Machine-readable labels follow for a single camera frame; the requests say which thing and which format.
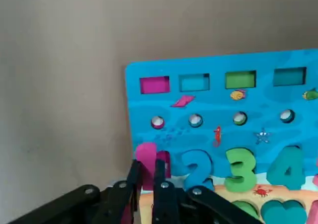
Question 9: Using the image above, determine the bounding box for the pink rectangular block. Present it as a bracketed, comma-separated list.
[140, 75, 171, 95]

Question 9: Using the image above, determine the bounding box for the blue toy puzzle board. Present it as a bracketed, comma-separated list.
[125, 49, 318, 224]

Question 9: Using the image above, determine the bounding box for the green round piece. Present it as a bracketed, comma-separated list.
[231, 200, 260, 224]

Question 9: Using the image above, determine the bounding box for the teal number four piece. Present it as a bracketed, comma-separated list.
[267, 146, 306, 191]

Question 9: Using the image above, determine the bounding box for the teal heart piece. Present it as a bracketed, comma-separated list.
[260, 199, 308, 224]

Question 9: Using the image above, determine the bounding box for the green number three piece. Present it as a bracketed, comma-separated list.
[225, 147, 258, 192]

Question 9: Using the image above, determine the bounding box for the pink number one piece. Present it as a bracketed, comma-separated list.
[135, 142, 159, 192]

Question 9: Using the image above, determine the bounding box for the pink shape piece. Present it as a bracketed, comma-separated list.
[306, 199, 318, 224]

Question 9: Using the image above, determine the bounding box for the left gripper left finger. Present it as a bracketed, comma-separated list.
[8, 159, 144, 224]

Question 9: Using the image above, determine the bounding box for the blue number two piece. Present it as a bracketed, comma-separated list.
[180, 149, 216, 192]

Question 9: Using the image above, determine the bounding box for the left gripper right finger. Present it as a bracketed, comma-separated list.
[151, 159, 262, 224]

